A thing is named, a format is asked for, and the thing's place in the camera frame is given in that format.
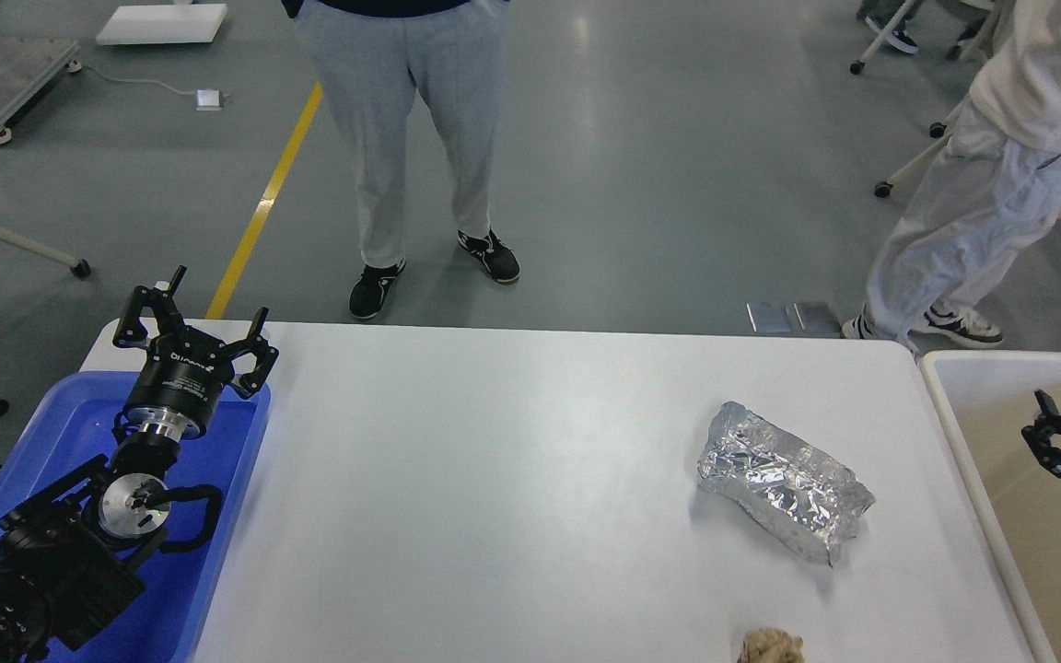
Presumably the crumpled aluminium foil pack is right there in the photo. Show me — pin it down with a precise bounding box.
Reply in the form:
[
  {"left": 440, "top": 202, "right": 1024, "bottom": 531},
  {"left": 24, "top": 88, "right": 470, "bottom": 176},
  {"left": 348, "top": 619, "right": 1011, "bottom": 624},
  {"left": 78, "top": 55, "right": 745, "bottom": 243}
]
[{"left": 695, "top": 401, "right": 876, "bottom": 568}]

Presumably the crumpled brown paper ball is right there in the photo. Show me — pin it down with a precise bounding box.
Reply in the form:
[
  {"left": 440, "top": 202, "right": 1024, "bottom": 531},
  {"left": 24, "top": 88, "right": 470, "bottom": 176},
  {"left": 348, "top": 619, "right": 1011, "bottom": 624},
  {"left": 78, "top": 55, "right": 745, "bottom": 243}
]
[{"left": 736, "top": 628, "right": 807, "bottom": 662}]

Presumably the left metal floor plate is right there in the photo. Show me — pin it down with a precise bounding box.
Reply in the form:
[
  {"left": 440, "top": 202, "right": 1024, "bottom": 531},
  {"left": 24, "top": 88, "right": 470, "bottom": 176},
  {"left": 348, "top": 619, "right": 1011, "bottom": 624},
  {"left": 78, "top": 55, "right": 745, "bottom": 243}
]
[{"left": 746, "top": 302, "right": 793, "bottom": 335}]

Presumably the blue plastic tray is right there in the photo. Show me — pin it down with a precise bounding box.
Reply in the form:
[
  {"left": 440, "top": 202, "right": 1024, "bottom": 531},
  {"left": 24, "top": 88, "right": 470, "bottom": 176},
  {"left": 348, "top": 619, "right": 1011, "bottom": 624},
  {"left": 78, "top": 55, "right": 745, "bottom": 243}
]
[{"left": 0, "top": 370, "right": 273, "bottom": 663}]

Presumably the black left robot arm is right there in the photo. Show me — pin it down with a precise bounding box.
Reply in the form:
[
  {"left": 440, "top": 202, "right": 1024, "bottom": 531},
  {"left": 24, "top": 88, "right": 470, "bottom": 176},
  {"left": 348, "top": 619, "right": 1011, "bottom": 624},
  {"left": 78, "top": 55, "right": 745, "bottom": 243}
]
[{"left": 0, "top": 268, "right": 279, "bottom": 662}]

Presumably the white foam board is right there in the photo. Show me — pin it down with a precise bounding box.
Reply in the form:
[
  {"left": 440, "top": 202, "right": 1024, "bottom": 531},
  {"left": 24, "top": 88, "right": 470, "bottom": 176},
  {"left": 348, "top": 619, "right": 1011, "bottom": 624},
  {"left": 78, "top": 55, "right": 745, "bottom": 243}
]
[{"left": 94, "top": 3, "right": 228, "bottom": 46}]

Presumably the white floor power adapter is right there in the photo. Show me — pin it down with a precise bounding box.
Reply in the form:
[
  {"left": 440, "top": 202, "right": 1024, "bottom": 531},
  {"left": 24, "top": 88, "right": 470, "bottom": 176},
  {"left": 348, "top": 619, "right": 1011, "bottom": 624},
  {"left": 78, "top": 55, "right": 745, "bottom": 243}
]
[{"left": 194, "top": 88, "right": 224, "bottom": 111}]

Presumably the person in grey trousers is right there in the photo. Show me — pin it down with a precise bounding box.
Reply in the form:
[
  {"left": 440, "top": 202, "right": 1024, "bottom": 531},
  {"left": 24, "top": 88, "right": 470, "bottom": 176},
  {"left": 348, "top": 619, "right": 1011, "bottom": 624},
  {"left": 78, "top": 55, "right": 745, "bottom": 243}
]
[{"left": 280, "top": 0, "right": 522, "bottom": 321}]

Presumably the right metal floor plate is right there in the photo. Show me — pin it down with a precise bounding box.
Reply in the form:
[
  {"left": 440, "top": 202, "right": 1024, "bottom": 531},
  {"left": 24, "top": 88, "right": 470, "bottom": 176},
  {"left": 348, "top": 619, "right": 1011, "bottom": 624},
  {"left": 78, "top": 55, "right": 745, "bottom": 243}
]
[{"left": 793, "top": 301, "right": 841, "bottom": 337}]

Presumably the person in white clothes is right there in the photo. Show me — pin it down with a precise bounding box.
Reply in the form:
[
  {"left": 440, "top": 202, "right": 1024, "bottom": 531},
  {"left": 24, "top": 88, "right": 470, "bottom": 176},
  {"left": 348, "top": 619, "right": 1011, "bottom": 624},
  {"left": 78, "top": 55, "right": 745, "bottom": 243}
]
[{"left": 841, "top": 1, "right": 1061, "bottom": 349}]

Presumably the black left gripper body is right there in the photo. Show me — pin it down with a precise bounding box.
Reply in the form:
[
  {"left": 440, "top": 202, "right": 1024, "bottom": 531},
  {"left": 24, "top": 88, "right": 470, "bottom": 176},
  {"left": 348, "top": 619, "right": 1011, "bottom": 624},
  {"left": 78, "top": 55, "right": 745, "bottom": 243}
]
[{"left": 123, "top": 334, "right": 233, "bottom": 439}]

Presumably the metal floor plate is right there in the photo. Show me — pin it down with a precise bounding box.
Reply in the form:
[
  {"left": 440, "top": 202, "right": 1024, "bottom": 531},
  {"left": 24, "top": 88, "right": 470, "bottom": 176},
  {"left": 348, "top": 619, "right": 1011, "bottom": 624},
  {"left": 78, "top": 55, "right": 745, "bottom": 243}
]
[
  {"left": 746, "top": 302, "right": 793, "bottom": 335},
  {"left": 793, "top": 301, "right": 841, "bottom": 337}
]

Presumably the seated person far right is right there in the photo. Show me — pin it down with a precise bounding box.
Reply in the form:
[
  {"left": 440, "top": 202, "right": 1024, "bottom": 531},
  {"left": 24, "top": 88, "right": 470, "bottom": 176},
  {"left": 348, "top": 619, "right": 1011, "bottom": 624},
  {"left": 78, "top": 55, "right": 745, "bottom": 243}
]
[{"left": 856, "top": 1, "right": 922, "bottom": 55}]

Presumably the beige plastic bin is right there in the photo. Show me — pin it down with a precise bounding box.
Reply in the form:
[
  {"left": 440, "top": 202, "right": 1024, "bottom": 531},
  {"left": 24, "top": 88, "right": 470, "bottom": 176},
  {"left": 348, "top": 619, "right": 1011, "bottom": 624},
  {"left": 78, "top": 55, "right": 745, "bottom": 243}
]
[{"left": 919, "top": 351, "right": 1061, "bottom": 662}]

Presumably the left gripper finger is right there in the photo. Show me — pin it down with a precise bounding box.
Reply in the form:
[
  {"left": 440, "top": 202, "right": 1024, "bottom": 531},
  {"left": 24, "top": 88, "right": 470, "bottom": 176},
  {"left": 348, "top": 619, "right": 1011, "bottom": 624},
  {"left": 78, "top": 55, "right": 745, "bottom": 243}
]
[
  {"left": 218, "top": 307, "right": 279, "bottom": 400},
  {"left": 114, "top": 265, "right": 188, "bottom": 351}
]

